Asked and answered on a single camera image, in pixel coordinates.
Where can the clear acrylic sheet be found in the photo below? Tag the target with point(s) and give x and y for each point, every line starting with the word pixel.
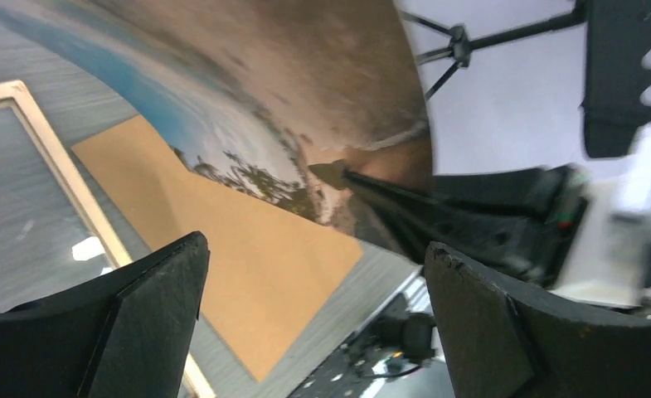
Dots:
pixel 44 245

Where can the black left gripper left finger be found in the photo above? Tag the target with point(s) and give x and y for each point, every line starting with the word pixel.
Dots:
pixel 111 329

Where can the light wooden picture frame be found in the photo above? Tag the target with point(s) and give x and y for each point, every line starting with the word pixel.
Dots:
pixel 56 170

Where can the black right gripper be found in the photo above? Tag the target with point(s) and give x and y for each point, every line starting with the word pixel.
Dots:
pixel 519 222

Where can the black perforated music stand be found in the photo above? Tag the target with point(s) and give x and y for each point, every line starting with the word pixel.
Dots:
pixel 617 42

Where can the beach landscape photo print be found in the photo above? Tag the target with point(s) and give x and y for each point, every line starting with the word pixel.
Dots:
pixel 322 95

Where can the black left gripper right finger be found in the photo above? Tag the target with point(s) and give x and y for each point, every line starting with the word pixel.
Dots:
pixel 504 338

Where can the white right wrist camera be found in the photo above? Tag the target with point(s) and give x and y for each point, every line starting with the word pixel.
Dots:
pixel 609 262

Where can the brown cardboard backing board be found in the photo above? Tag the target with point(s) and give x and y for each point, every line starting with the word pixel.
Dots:
pixel 270 271

